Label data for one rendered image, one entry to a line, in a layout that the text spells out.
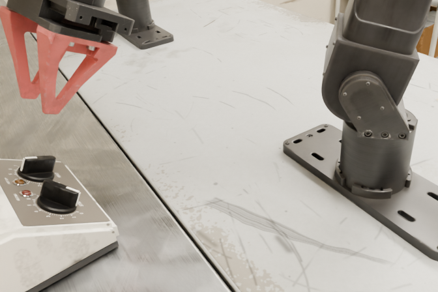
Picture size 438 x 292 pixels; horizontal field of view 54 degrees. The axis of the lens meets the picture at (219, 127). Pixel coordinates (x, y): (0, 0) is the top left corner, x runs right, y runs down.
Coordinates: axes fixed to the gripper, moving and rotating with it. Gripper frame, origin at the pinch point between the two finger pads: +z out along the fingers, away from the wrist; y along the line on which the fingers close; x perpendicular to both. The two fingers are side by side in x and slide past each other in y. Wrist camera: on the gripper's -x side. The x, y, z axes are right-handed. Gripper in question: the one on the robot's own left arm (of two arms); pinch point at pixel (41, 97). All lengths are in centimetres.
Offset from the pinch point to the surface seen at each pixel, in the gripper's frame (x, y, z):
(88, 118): 16.0, -11.2, 6.6
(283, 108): 28.6, 9.1, -4.0
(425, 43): 216, -15, -37
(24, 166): -0.5, 0.9, 6.4
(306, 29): 53, -4, -16
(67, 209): -0.4, 7.6, 6.9
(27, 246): -4.4, 9.0, 8.5
